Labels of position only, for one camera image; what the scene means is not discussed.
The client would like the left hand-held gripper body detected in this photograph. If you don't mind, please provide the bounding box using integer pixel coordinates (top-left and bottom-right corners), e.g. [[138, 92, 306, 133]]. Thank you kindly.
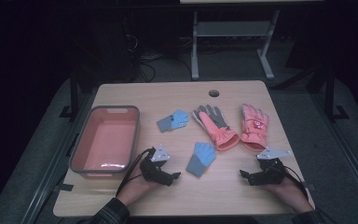
[[139, 144, 175, 188]]

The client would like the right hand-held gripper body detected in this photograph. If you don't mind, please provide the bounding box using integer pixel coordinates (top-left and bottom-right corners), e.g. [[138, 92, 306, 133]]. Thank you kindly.
[[247, 147, 294, 187]]

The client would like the blue knit glove grey cuff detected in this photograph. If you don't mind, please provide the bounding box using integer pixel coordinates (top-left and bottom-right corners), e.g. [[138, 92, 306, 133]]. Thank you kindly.
[[185, 142, 217, 179], [156, 109, 190, 133]]

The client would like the pink ski glove grey palm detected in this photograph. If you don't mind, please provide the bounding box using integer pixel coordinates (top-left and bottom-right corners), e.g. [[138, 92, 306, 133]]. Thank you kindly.
[[191, 104, 241, 152]]

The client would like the pink plastic basket grey rim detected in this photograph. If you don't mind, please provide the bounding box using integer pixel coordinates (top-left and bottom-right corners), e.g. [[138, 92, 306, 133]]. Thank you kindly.
[[68, 105, 142, 180]]

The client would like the person's left hand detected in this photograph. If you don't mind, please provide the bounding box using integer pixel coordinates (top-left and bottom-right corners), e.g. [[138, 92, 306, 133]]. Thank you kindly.
[[117, 158, 162, 207]]

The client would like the person's right hand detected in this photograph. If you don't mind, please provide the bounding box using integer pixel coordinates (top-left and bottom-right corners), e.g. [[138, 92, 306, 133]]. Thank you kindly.
[[264, 176, 314, 214]]

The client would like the pink ski glove red print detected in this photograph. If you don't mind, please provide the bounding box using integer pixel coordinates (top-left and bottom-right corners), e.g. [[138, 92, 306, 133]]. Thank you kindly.
[[240, 103, 269, 153]]

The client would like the white metal stand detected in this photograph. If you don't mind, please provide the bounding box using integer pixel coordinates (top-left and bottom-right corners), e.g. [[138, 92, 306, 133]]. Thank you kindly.
[[189, 8, 282, 81]]

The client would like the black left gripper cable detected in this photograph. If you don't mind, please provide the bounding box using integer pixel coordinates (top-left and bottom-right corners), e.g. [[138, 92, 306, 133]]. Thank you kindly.
[[115, 147, 156, 198]]

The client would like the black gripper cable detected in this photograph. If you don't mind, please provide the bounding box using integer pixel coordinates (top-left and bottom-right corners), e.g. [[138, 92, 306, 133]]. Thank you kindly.
[[280, 165, 310, 201], [115, 147, 156, 198]]

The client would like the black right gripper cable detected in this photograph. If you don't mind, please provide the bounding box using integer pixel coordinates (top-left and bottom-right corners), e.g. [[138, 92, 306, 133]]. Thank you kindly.
[[280, 165, 310, 201]]

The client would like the aluminium rail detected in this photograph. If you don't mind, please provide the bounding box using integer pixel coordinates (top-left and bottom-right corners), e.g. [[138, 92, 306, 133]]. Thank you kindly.
[[310, 91, 358, 217], [21, 90, 98, 224]]

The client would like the black frame post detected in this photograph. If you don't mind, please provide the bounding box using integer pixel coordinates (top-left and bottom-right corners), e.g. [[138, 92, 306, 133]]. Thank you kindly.
[[58, 66, 80, 119], [324, 60, 351, 123]]

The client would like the tangle of floor cables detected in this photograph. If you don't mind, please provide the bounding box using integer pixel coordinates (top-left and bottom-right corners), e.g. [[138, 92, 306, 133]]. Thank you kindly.
[[122, 32, 194, 84]]

